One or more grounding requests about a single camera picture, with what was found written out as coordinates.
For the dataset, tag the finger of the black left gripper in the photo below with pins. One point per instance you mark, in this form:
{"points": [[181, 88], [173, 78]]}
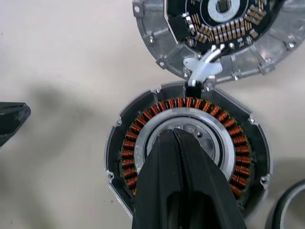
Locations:
{"points": [[12, 121]]}

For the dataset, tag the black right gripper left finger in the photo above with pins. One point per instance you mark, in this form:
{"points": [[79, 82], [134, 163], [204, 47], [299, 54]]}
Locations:
{"points": [[157, 181]]}

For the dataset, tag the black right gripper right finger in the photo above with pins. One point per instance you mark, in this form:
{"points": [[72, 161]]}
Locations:
{"points": [[209, 190]]}

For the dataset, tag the black silver spoked rotor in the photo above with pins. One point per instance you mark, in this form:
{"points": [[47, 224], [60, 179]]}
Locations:
{"points": [[289, 202]]}

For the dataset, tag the silver motor lid circuit board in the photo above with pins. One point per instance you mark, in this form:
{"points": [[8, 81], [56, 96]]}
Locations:
{"points": [[164, 47]]}

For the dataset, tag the silver motor housing copper coils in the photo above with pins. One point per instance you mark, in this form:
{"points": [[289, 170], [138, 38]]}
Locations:
{"points": [[240, 140]]}

